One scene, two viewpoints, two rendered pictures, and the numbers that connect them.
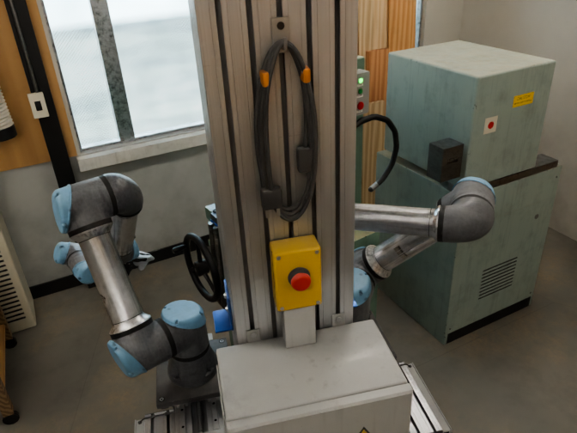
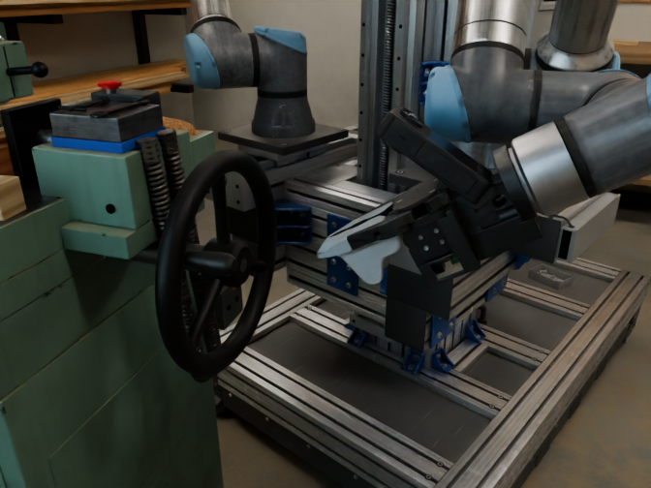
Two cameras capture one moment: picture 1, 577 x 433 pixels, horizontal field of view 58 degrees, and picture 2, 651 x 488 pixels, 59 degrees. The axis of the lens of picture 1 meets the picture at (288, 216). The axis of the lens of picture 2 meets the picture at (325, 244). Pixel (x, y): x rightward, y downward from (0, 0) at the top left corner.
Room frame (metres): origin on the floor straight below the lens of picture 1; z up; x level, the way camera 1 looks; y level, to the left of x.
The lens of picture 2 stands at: (1.99, 0.95, 1.14)
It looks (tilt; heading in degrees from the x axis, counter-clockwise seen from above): 25 degrees down; 232
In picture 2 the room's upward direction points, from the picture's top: straight up
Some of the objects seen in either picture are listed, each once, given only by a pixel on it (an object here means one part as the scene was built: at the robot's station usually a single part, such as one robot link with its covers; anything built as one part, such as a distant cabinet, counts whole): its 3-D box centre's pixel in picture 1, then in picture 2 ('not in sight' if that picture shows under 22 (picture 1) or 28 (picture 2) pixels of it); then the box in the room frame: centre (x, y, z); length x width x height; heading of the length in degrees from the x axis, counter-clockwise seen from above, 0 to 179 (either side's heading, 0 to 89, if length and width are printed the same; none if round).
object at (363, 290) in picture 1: (351, 295); (278, 57); (1.25, -0.18, 0.98); 0.13 x 0.12 x 0.14; 158
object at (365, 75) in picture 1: (354, 93); not in sight; (1.93, -0.28, 1.40); 0.10 x 0.06 x 0.16; 123
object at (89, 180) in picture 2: not in sight; (119, 171); (1.77, 0.23, 0.91); 0.15 x 0.14 x 0.09; 33
